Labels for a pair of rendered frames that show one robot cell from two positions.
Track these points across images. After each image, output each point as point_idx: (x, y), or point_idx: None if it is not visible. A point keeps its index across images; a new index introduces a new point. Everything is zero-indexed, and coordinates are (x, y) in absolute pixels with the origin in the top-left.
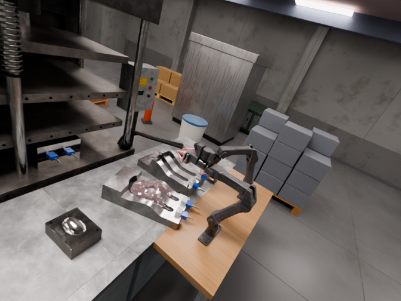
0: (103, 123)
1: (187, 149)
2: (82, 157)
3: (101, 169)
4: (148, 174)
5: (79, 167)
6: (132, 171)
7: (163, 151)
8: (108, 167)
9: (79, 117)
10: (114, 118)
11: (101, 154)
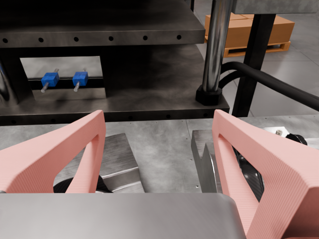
0: (152, 29)
1: (238, 148)
2: (112, 98)
3: (108, 127)
4: (194, 184)
5: (86, 112)
6: (111, 159)
7: (309, 135)
8: (125, 129)
9: (124, 19)
10: (192, 25)
11: (147, 101)
